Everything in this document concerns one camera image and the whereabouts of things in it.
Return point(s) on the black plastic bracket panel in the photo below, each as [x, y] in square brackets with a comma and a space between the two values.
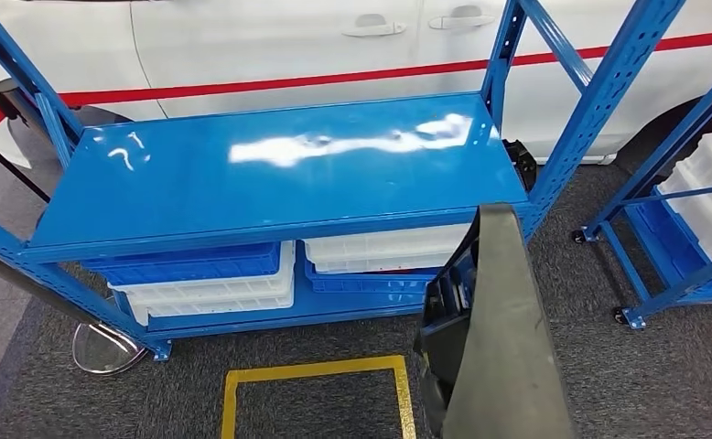
[501, 339]

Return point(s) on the yellow floor tape square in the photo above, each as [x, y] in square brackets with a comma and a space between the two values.
[313, 368]

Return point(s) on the red barrier belt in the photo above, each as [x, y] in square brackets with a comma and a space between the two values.
[332, 79]

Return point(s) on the white car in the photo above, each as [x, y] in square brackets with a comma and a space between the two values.
[271, 48]

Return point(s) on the blue steel shelf rack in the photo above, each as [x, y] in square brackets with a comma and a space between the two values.
[271, 188]

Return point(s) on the blue plastic crate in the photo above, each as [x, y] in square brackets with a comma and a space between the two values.
[362, 283]
[659, 242]
[180, 263]

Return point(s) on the blue wheeled shelf rack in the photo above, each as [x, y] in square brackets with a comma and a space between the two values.
[665, 150]

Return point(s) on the chrome base barrier stanchion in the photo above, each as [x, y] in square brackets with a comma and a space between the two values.
[110, 351]

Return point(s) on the thin black barrier stanchion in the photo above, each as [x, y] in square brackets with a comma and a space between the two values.
[7, 97]

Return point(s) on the black floor block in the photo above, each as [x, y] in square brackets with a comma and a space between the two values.
[521, 160]

